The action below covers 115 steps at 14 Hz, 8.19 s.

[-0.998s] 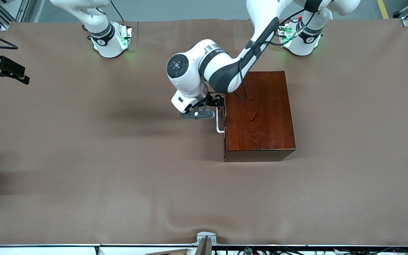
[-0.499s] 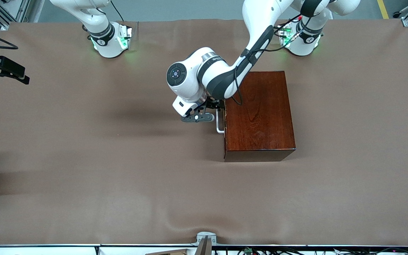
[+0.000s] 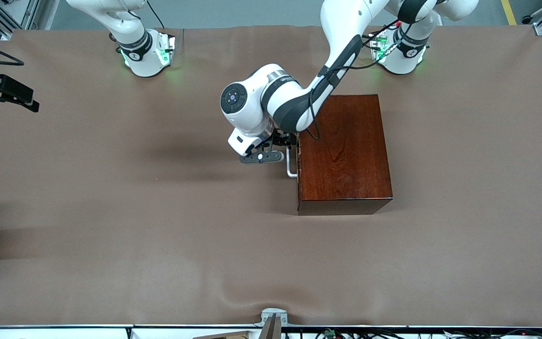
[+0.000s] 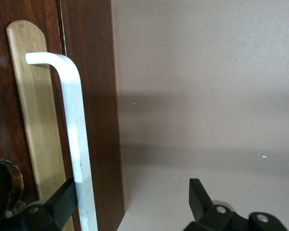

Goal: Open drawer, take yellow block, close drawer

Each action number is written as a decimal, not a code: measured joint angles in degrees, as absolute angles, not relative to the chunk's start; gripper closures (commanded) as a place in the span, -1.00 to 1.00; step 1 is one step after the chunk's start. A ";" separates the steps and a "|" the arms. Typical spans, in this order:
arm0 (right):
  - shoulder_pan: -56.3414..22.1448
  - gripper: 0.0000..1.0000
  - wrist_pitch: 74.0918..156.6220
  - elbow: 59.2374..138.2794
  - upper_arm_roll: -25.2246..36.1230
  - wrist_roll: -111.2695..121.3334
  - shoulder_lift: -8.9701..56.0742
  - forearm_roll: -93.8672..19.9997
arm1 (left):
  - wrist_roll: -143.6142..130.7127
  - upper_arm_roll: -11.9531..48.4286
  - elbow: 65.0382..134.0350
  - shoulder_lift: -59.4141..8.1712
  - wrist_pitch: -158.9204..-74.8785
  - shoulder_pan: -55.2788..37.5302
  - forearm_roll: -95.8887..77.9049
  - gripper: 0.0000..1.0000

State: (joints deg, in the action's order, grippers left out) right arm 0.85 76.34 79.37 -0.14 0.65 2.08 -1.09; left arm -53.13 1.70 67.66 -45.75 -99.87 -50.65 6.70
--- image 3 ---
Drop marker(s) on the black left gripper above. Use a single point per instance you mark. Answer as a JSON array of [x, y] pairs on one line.
[[282, 139]]

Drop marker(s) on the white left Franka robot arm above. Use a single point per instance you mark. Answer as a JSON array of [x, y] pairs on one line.
[[280, 96]]

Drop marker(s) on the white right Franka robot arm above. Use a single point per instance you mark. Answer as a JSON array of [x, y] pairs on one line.
[[139, 61]]

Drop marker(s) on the dark red wooden cabinet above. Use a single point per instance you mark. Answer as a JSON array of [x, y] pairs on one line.
[[346, 160]]

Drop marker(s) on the brown table cloth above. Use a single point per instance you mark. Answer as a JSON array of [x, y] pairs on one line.
[[158, 212]]

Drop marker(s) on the light wooden board piece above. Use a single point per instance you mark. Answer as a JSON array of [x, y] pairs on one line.
[[224, 336]]

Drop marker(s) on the black floor foot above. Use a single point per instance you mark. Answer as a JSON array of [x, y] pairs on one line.
[[527, 20]]

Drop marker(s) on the aluminium frame structure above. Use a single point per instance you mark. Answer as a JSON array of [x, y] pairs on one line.
[[28, 14]]

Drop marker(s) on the grey metal clamp bracket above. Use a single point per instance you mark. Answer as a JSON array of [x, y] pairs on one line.
[[271, 313]]

